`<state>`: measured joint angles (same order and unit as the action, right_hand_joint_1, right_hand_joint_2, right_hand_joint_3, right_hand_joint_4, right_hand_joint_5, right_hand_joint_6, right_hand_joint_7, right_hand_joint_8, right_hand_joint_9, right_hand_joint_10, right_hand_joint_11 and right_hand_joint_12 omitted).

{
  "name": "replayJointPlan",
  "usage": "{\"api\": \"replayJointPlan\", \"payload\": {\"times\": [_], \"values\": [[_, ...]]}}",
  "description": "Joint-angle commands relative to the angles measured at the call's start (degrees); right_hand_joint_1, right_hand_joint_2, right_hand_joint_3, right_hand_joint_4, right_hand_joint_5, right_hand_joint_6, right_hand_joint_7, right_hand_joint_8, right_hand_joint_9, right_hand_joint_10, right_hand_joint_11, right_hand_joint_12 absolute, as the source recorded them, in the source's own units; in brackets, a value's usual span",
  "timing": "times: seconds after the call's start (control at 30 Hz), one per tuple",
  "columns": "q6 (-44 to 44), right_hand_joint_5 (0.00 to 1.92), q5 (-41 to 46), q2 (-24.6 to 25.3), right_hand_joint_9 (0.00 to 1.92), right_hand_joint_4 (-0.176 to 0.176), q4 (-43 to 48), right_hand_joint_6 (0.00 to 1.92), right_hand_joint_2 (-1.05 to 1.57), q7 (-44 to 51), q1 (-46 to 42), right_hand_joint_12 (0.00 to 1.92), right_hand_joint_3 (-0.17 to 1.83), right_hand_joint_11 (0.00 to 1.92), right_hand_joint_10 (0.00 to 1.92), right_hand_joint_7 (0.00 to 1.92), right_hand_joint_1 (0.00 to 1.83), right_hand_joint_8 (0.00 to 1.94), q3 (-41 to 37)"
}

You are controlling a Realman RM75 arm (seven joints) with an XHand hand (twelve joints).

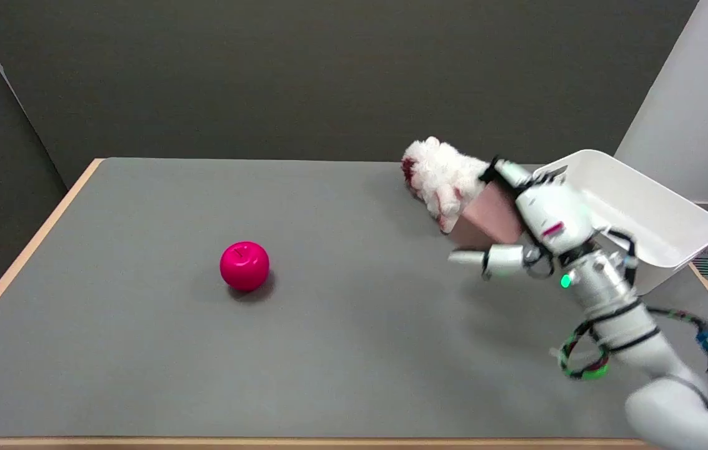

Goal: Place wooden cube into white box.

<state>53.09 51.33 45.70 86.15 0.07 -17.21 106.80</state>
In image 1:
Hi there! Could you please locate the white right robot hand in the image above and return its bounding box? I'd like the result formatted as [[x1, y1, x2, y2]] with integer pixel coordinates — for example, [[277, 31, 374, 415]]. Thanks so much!
[[449, 157, 604, 281]]

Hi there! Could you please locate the wooden cube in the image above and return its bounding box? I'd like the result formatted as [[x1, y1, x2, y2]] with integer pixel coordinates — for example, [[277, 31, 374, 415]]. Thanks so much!
[[452, 183, 525, 249]]

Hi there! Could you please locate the white plastic box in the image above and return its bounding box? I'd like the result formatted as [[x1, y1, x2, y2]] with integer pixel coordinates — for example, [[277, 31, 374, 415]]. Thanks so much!
[[533, 149, 708, 295]]

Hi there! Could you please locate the white fluffy plush toy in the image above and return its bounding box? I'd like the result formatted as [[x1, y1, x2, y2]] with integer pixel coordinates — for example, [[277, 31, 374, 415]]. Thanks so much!
[[401, 137, 491, 234]]

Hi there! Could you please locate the grey table mat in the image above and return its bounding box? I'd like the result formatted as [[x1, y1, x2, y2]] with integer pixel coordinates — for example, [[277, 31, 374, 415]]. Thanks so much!
[[0, 157, 708, 439]]

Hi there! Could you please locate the pink toy apple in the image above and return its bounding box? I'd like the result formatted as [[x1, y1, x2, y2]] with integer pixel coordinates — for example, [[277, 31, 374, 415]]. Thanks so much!
[[220, 241, 271, 292]]

